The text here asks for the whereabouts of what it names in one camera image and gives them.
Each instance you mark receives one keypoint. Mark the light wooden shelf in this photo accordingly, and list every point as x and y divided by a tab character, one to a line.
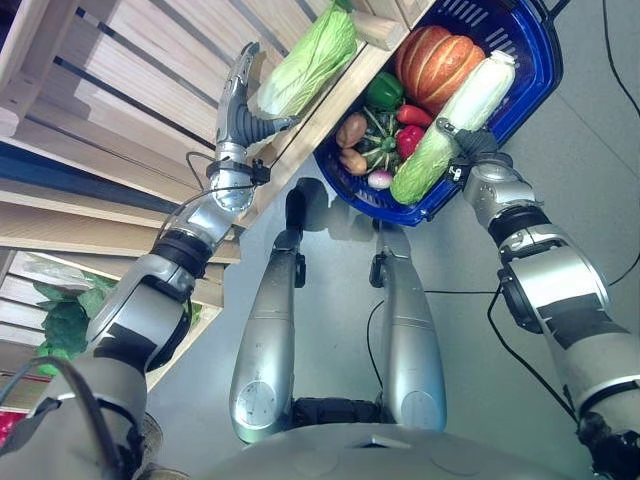
125	95

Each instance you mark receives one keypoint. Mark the red vegetable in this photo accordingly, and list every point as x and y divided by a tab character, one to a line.
6	430

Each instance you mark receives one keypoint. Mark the pink white radish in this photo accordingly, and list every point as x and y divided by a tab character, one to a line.
380	179

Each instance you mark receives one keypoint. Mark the silver robot torso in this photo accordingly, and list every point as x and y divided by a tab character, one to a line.
350	450

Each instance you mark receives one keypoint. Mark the left silver robot leg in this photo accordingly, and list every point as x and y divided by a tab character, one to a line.
265	325

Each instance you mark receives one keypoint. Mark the white plastic wrap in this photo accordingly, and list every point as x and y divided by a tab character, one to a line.
50	272

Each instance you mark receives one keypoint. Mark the blue plastic shopping basket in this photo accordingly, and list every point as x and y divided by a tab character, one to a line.
537	60

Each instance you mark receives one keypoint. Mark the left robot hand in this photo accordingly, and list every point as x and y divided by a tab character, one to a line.
231	120

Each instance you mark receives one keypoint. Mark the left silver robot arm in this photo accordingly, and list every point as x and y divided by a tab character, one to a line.
165	280

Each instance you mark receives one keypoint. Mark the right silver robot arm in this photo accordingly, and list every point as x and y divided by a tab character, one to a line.
555	280

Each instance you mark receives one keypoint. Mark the green leafy vegetable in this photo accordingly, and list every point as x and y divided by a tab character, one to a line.
65	325

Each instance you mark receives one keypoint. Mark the silver robot leg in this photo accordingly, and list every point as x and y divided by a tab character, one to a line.
265	325
410	340

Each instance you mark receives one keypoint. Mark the green napa cabbage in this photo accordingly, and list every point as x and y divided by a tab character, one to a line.
310	60

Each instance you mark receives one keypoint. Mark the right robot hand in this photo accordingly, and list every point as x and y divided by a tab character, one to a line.
475	142

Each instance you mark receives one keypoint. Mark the dark green striped squash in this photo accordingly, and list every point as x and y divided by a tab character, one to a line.
381	145

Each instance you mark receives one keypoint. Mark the orange pumpkin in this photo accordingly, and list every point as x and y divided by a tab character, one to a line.
435	65

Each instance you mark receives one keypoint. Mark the long red pepper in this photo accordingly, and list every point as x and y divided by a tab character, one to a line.
415	115

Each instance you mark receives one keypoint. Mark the green bell pepper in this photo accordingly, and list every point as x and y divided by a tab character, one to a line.
384	91

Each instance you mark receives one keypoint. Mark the brown potato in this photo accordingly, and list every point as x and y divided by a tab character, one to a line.
351	130
355	161

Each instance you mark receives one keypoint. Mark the napa cabbage with white stem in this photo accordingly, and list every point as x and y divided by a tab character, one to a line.
450	130

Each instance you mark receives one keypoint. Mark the red bell pepper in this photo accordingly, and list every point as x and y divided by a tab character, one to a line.
410	140

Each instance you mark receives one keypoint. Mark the right silver robot leg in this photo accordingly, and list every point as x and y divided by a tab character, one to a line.
410	340

